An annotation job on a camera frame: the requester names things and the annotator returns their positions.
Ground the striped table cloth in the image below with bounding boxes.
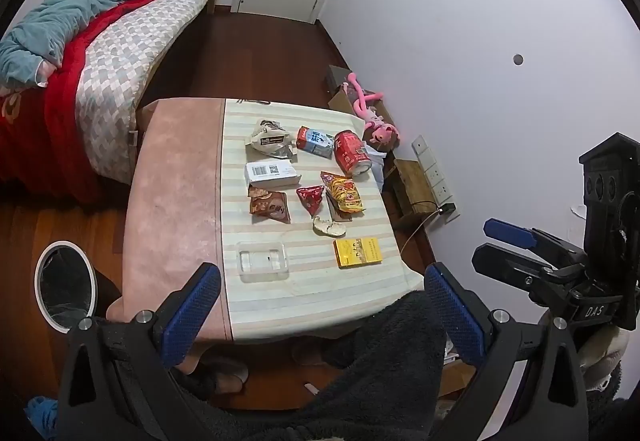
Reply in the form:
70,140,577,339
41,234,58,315
219,98,427,343

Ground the blue white milk carton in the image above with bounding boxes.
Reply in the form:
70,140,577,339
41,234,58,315
296,126,335,159

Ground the silver brown snack bag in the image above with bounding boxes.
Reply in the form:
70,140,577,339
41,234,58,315
245,118,299,160

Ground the red triangular snack packet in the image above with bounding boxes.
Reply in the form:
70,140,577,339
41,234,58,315
296,183,326,218

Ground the white charger cable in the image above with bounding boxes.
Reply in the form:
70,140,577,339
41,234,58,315
399,210,442,255

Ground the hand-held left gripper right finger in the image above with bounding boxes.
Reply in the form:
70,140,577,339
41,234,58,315
424,262,591,441

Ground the pink slipper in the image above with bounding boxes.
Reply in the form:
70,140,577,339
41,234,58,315
189,355,249,395

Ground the white rim trash bin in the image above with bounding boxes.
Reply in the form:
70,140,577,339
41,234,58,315
34,241,122,335

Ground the bed with checkered blanket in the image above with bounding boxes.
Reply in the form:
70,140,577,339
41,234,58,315
0,0,161,204

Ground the blue cloth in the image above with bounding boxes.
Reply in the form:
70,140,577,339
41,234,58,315
25,396,59,430

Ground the clear plastic tray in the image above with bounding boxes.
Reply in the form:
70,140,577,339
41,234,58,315
235,241,291,282

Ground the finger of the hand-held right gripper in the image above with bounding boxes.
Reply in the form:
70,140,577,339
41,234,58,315
472,243,568,304
483,218,587,263

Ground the red soda can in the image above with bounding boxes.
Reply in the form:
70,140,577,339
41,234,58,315
333,130,374,178

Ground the pink plush toy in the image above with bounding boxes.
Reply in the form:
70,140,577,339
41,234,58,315
345,72,401,144

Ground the teal quilt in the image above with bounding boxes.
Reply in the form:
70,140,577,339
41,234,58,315
0,0,223,89

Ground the yellow red snack bag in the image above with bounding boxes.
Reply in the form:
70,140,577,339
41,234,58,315
320,171,366,222

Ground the brown snack packet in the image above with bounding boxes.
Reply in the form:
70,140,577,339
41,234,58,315
247,186,292,225

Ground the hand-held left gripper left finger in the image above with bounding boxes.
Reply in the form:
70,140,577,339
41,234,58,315
56,262,222,441

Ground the pink table cloth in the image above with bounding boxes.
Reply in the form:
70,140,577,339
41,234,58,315
106,97,237,347

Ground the bed with blue quilt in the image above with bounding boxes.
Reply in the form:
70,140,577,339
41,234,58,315
75,0,218,184

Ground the crumpled beige paper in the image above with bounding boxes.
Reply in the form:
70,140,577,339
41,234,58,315
311,216,347,239

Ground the yellow flat box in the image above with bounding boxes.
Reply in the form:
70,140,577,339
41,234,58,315
333,237,384,270

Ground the white cardboard box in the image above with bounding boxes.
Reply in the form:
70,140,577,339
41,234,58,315
244,160,303,188

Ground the wooden stool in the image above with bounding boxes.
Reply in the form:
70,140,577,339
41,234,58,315
387,158,441,218

